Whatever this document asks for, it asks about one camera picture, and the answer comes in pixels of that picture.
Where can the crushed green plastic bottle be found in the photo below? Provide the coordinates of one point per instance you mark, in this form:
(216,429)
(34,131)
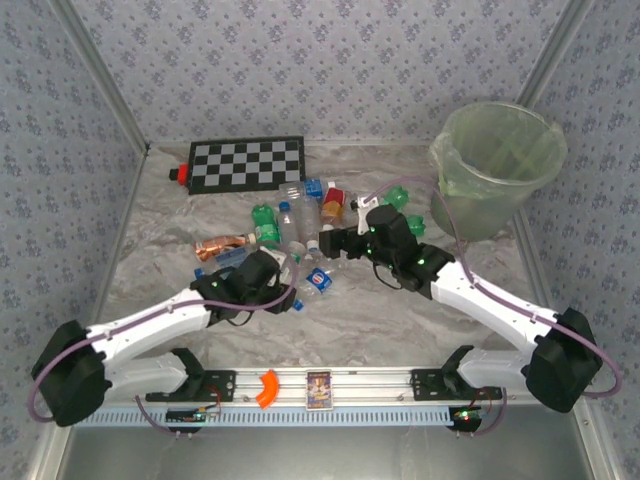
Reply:
(397,196)
(416,224)

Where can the crushed bottle blue label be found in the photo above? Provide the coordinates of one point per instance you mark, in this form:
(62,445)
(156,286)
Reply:
(232,257)

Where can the crushed Pepsi bottle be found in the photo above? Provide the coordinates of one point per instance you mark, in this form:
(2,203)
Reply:
(319,280)

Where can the crushed clear bottle white cap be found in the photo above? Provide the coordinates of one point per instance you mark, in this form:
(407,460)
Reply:
(297,246)

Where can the red orange juice bottle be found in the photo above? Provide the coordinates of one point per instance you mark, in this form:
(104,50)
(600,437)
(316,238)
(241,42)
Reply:
(334,200)

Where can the copper coloured crushed bottle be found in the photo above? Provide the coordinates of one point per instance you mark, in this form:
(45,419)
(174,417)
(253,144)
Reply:
(215,247)

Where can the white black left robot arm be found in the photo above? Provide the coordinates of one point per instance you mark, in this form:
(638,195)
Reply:
(150,320)

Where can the green translucent plastic bin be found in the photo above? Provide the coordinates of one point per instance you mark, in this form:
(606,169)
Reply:
(475,210)

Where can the green plastic bin liner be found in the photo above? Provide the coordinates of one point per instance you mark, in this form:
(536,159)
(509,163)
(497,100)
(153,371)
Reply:
(450,150)

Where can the clear bottle blue label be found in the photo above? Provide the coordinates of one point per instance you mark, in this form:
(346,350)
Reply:
(312,188)

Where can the orange curved plastic piece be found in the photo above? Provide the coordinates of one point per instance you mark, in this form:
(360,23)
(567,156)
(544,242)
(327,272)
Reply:
(270,387)

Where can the small picture card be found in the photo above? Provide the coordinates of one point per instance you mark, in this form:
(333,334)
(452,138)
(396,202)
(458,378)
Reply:
(320,390)

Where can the black grey checkerboard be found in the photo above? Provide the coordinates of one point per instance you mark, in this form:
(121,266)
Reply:
(250,165)

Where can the red and black knob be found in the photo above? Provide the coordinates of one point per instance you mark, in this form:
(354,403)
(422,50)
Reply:
(182,173)

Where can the circuit board with LED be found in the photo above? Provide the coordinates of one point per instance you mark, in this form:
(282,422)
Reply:
(467,416)
(185,416)

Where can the grey metal sheet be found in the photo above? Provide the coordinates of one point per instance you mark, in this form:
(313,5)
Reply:
(320,455)

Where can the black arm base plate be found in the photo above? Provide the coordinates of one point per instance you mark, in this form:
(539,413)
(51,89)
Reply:
(425,382)
(225,385)

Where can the aluminium mounting rail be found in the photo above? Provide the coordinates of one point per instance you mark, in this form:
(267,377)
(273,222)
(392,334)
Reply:
(375,382)

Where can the aluminium table edge rail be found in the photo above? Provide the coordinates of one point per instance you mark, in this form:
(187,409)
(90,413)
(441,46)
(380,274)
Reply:
(117,250)
(535,250)

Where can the aluminium corner post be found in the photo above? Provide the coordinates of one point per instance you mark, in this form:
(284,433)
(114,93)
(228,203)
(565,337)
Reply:
(103,75)
(554,50)

